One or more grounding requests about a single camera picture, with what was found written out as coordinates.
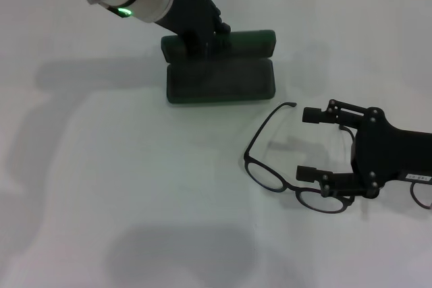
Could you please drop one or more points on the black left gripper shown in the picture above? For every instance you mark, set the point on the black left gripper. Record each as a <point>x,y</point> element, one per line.
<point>189,15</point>

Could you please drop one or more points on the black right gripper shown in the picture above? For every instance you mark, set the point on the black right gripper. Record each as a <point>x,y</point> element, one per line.
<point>388,153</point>

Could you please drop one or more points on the green glasses case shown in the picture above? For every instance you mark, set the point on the green glasses case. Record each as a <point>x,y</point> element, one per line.
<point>219,82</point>

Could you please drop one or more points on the black frame glasses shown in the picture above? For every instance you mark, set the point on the black frame glasses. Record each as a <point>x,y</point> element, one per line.
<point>289,187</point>

